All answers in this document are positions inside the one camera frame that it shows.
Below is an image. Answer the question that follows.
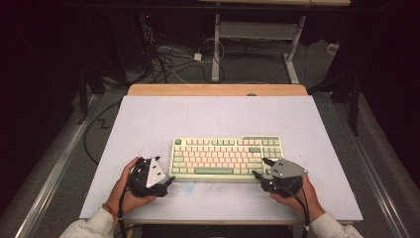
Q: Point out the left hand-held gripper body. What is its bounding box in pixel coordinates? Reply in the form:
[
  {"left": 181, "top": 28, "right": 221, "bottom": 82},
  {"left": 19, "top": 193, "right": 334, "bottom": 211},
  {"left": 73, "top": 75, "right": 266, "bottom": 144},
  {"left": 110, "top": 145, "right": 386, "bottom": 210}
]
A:
[{"left": 128, "top": 157, "right": 170, "bottom": 198}]

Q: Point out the long black floor cable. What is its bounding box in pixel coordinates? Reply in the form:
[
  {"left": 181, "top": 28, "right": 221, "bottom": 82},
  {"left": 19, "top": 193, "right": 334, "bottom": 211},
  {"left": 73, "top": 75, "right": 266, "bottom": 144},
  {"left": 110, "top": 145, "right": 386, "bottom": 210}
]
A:
[{"left": 82, "top": 100, "right": 122, "bottom": 167}]

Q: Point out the person's left hand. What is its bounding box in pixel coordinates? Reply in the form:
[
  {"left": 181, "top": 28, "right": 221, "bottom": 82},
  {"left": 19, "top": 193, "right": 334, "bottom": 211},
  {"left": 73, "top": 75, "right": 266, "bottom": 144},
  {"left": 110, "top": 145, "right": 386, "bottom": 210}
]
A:
[{"left": 105, "top": 157, "right": 157, "bottom": 216}]

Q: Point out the tangle of floor cables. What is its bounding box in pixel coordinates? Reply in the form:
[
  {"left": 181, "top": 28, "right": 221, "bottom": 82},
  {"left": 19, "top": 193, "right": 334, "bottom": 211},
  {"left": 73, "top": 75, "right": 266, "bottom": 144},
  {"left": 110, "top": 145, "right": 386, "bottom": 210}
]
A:
[{"left": 140, "top": 23, "right": 226, "bottom": 84}]

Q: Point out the person's right hand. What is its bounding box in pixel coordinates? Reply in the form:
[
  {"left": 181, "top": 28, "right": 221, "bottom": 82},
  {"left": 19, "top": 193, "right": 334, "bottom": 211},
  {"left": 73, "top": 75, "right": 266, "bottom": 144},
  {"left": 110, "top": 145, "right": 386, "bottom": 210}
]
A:
[{"left": 269, "top": 175, "right": 327, "bottom": 223}]

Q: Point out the black metal stand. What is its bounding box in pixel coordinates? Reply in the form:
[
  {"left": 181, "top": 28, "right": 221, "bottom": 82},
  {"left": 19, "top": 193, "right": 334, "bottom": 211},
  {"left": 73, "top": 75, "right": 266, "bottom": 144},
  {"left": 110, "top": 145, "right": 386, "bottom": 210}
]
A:
[
  {"left": 76, "top": 64, "right": 107, "bottom": 126},
  {"left": 329, "top": 74, "right": 362, "bottom": 137}
]

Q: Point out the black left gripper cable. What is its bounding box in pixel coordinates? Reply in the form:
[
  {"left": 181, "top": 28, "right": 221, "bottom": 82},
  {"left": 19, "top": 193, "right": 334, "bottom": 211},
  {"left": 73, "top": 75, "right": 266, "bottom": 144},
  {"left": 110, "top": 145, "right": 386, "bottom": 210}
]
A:
[{"left": 117, "top": 182, "right": 134, "bottom": 238}]

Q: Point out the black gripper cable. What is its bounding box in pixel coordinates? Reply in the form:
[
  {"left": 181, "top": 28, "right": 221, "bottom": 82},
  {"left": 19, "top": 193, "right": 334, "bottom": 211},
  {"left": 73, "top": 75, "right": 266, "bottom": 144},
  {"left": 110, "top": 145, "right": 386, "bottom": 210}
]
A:
[
  {"left": 117, "top": 182, "right": 134, "bottom": 238},
  {"left": 279, "top": 183, "right": 312, "bottom": 238}
]

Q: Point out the grey metal floor rail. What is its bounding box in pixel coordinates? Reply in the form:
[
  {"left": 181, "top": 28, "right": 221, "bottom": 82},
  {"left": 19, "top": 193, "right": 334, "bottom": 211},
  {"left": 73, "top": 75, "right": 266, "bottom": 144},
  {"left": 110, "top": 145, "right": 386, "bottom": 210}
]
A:
[
  {"left": 332, "top": 101, "right": 411, "bottom": 238},
  {"left": 14, "top": 94, "right": 101, "bottom": 238}
]

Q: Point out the orange bracelet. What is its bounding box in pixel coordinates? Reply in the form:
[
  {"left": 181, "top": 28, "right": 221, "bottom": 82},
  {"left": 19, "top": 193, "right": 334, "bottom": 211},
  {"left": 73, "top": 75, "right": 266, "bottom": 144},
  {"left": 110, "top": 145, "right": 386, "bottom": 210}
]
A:
[{"left": 101, "top": 202, "right": 120, "bottom": 222}]

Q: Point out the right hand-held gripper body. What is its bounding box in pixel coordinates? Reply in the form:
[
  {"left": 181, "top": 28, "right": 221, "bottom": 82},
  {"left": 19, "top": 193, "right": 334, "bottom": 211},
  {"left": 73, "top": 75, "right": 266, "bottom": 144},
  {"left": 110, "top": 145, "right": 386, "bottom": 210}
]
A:
[{"left": 261, "top": 158, "right": 309, "bottom": 198}]

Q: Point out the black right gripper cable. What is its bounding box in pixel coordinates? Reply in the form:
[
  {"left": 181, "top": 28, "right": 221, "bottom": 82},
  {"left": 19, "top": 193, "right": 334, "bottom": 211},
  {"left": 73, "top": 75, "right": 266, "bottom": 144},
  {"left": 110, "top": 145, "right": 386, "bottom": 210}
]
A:
[{"left": 279, "top": 183, "right": 312, "bottom": 238}]

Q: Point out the white metal desk frame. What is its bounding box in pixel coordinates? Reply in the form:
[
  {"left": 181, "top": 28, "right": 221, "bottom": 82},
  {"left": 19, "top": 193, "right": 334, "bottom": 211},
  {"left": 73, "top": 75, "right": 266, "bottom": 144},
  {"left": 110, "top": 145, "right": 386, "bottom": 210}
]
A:
[{"left": 210, "top": 12, "right": 307, "bottom": 84}]

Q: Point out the green and cream mechanical keyboard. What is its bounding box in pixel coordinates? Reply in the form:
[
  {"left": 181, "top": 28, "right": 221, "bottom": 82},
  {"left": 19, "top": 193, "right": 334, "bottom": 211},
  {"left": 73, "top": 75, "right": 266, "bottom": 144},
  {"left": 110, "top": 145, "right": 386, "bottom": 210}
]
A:
[{"left": 168, "top": 135, "right": 285, "bottom": 181}]

